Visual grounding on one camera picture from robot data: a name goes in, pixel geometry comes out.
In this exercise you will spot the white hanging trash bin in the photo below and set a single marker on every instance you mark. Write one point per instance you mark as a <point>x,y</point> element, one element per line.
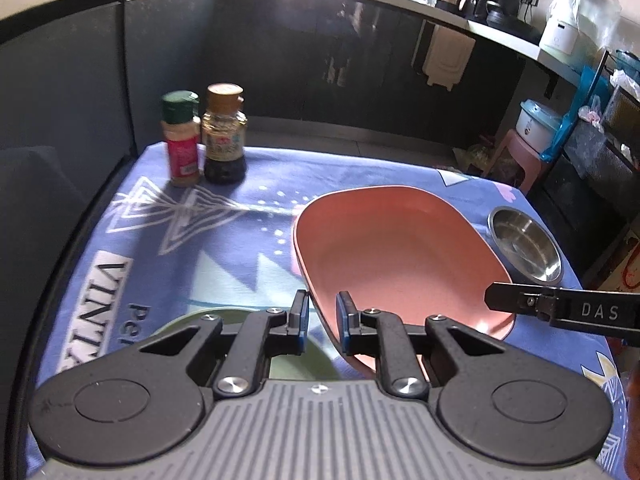
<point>447,60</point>

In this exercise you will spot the pink square plate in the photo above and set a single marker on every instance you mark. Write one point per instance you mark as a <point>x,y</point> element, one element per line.
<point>400,260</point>

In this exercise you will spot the blue patterned tablecloth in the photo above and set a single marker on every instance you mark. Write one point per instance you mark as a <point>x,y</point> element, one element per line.
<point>200,240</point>

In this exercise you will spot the dark kitchen counter cabinets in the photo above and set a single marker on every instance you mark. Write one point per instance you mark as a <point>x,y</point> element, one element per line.
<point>300,60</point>

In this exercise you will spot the stainless steel bowl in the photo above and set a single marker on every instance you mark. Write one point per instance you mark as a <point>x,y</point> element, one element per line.
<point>525,245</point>

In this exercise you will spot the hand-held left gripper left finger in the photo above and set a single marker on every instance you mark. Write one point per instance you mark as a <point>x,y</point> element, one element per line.
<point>301,321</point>

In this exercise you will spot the person's right hand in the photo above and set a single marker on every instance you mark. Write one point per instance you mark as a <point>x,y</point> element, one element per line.
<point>633,420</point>

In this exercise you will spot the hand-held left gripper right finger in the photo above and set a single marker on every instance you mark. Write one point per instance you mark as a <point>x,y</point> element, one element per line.
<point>344,319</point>

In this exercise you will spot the black mesh shelf rack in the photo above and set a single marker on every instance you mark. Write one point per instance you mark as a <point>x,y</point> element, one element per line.
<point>575,200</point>

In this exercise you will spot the white covered water purifier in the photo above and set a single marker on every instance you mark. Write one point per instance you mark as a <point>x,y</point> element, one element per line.
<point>575,20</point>

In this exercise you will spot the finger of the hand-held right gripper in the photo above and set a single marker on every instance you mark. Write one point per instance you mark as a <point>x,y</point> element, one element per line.
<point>510,296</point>

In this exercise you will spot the dark teal basin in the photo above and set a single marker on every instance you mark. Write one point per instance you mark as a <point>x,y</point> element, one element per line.
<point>629,62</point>

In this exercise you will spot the pink plastic stool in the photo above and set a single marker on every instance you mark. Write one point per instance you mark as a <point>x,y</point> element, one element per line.
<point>520,152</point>

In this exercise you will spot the green cap spice jar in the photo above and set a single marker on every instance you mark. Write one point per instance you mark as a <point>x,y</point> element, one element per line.
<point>182,155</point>

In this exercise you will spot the green round plate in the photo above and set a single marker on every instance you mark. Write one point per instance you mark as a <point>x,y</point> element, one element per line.
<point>320,360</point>

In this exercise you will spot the white container blue lid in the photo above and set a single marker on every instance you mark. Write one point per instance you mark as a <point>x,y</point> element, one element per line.
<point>537,122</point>

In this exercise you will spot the black coffee maker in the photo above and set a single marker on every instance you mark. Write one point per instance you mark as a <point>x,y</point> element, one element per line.
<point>500,2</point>

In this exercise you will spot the white plastic bags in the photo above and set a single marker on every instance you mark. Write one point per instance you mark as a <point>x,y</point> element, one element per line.
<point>625,82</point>

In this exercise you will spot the dark soy sauce bottle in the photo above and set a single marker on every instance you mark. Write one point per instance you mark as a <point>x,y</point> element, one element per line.
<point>223,145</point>

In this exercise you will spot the blue plastic bag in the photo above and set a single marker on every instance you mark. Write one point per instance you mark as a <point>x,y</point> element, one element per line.
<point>575,115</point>

